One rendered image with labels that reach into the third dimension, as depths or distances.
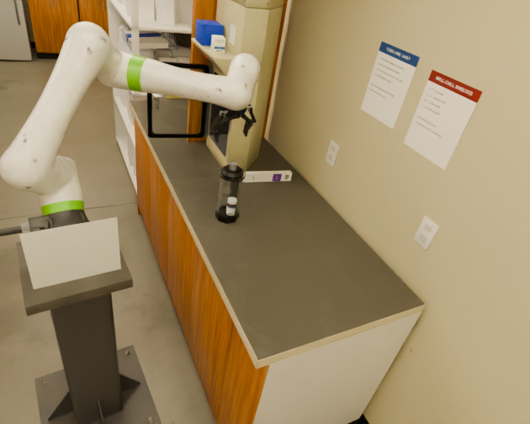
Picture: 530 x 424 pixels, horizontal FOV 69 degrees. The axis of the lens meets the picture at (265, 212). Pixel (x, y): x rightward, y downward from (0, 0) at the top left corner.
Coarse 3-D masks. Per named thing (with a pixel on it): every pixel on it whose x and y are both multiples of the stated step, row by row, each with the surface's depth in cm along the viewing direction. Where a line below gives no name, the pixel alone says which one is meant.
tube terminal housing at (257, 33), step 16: (224, 0) 173; (224, 16) 176; (240, 16) 161; (256, 16) 160; (272, 16) 166; (224, 32) 178; (240, 32) 163; (256, 32) 164; (272, 32) 173; (240, 48) 165; (256, 48) 168; (272, 48) 181; (272, 64) 189; (256, 96) 182; (256, 112) 189; (240, 128) 188; (256, 128) 198; (208, 144) 219; (240, 144) 193; (256, 144) 208; (224, 160) 200; (240, 160) 199
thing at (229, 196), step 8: (224, 176) 153; (224, 184) 156; (232, 184) 155; (240, 184) 157; (224, 192) 158; (232, 192) 157; (240, 192) 160; (224, 200) 160; (232, 200) 160; (224, 208) 162; (232, 208) 162; (224, 216) 164; (232, 216) 165
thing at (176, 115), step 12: (156, 96) 196; (168, 96) 198; (168, 108) 201; (180, 108) 203; (192, 108) 205; (156, 120) 203; (168, 120) 205; (180, 120) 207; (192, 120) 209; (156, 132) 207; (168, 132) 209; (180, 132) 211; (192, 132) 214
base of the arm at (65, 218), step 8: (40, 216) 122; (48, 216) 123; (56, 216) 122; (64, 216) 123; (72, 216) 124; (80, 216) 127; (24, 224) 120; (32, 224) 120; (40, 224) 121; (48, 224) 122; (56, 224) 121; (64, 224) 121; (72, 224) 122; (0, 232) 117; (8, 232) 118; (16, 232) 119; (24, 232) 119
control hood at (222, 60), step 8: (192, 40) 185; (200, 48) 176; (208, 48) 174; (208, 56) 174; (216, 56) 165; (224, 56) 167; (232, 56) 169; (216, 64) 166; (224, 64) 166; (224, 72) 168
